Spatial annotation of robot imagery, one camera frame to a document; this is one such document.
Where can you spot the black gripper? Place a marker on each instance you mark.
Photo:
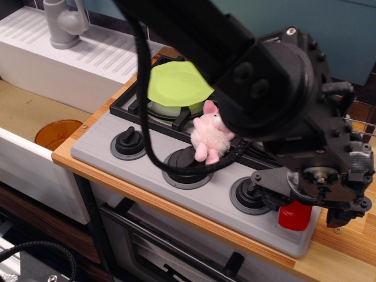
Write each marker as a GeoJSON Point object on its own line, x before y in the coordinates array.
{"type": "Point", "coordinates": [320, 165]}

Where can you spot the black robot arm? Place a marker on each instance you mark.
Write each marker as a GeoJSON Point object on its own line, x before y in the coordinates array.
{"type": "Point", "coordinates": [277, 93]}

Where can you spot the red salmon toy block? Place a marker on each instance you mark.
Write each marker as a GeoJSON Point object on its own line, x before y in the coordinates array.
{"type": "Point", "coordinates": [294, 216]}

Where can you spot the right black stove knob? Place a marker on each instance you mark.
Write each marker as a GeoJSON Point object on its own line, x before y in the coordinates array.
{"type": "Point", "coordinates": [246, 198]}

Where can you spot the black stove knob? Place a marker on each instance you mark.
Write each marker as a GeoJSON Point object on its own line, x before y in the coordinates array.
{"type": "Point", "coordinates": [128, 145]}
{"type": "Point", "coordinates": [246, 198]}
{"type": "Point", "coordinates": [184, 158]}

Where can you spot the stainless steel pot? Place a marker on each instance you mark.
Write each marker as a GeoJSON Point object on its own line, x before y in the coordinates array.
{"type": "Point", "coordinates": [365, 129]}

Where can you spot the pink plush toy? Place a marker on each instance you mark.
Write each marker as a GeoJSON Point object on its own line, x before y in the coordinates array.
{"type": "Point", "coordinates": [210, 137]}

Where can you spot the middle black stove knob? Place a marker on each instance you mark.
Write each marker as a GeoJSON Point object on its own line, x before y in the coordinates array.
{"type": "Point", "coordinates": [184, 158]}

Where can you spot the black burner grate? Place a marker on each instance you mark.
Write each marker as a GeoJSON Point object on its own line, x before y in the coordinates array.
{"type": "Point", "coordinates": [177, 122]}

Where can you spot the grey toy stove top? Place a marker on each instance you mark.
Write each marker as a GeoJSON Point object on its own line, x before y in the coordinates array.
{"type": "Point", "coordinates": [211, 200]}

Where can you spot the lime green plate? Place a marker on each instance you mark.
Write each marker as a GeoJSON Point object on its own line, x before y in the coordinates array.
{"type": "Point", "coordinates": [177, 84]}

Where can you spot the left black stove knob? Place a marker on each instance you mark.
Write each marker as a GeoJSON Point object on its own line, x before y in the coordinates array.
{"type": "Point", "coordinates": [128, 145]}

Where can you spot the white toy sink unit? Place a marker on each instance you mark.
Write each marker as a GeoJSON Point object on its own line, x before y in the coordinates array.
{"type": "Point", "coordinates": [41, 85]}

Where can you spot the grey toy faucet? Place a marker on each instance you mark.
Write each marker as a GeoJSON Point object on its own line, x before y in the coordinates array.
{"type": "Point", "coordinates": [65, 26]}

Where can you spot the oven door with handle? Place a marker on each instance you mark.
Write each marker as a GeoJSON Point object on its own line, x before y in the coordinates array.
{"type": "Point", "coordinates": [158, 248]}

